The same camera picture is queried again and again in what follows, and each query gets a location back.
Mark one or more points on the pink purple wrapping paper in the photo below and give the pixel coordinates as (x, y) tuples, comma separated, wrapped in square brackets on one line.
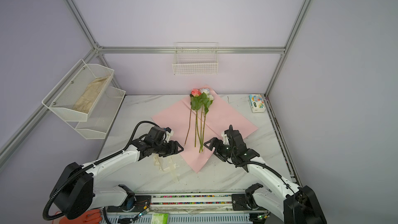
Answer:
[(221, 115)]

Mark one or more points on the tissue pack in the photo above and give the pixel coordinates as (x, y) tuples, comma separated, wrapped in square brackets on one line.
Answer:
[(257, 103)]

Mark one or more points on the white mesh shelf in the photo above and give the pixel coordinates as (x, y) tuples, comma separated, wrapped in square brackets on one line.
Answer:
[(62, 98), (99, 123)]

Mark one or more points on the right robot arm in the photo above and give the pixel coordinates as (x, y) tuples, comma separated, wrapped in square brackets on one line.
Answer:
[(290, 202)]

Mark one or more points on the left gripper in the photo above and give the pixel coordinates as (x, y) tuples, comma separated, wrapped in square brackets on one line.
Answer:
[(172, 149)]

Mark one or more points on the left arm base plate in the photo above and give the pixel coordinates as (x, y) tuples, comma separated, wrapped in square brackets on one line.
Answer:
[(136, 203)]

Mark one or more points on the cream printed ribbon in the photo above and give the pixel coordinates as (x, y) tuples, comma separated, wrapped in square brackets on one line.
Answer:
[(166, 165)]

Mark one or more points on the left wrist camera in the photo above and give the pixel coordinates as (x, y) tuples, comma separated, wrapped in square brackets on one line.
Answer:
[(168, 134)]

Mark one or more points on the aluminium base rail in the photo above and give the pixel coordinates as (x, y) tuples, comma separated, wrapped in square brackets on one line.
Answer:
[(199, 200)]

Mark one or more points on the white wire wall basket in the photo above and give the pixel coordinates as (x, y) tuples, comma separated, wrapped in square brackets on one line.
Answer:
[(195, 58)]

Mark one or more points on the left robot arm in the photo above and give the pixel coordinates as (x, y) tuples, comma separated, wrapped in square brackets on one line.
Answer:
[(77, 191)]

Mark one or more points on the pink fake rose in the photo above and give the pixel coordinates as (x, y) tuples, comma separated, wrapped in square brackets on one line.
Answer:
[(196, 121), (195, 97)]

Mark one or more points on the beige cloth in shelf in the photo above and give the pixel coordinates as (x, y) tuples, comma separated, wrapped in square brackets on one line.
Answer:
[(86, 101)]

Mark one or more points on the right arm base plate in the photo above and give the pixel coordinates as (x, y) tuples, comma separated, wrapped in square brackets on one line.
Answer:
[(245, 202)]

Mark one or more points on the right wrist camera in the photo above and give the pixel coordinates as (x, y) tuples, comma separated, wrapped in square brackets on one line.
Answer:
[(225, 138)]

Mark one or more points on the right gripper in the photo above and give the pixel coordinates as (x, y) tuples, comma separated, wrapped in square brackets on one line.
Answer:
[(213, 141)]

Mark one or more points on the orange rubber glove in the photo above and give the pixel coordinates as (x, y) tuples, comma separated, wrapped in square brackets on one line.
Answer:
[(89, 217)]

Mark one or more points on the upper white mesh shelf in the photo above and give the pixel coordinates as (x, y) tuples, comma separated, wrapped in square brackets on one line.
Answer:
[(62, 98)]

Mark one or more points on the green label box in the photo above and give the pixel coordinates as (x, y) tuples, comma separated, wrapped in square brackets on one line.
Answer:
[(159, 218)]

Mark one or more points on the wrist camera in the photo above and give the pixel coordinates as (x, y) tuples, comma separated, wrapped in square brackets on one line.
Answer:
[(225, 138), (168, 134)]

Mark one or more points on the white blue fake rose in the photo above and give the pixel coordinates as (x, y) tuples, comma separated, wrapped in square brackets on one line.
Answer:
[(206, 99)]

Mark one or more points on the lower white mesh shelf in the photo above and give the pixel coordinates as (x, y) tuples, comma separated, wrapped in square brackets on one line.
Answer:
[(99, 123)]

